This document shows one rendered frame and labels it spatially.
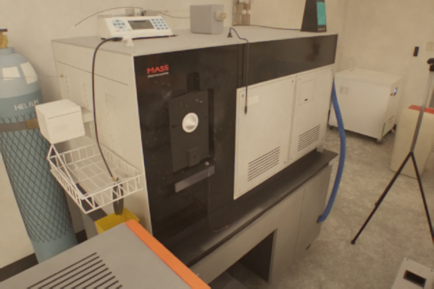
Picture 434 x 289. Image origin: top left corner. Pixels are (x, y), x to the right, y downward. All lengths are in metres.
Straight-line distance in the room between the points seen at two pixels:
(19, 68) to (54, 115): 0.50
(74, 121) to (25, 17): 0.91
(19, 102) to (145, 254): 1.06
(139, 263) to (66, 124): 0.62
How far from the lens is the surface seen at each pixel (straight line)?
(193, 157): 0.97
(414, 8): 4.44
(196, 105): 0.94
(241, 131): 1.12
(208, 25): 1.30
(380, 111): 3.95
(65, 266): 0.61
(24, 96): 1.49
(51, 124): 1.04
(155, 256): 0.58
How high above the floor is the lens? 1.54
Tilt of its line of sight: 22 degrees down
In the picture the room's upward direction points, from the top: straight up
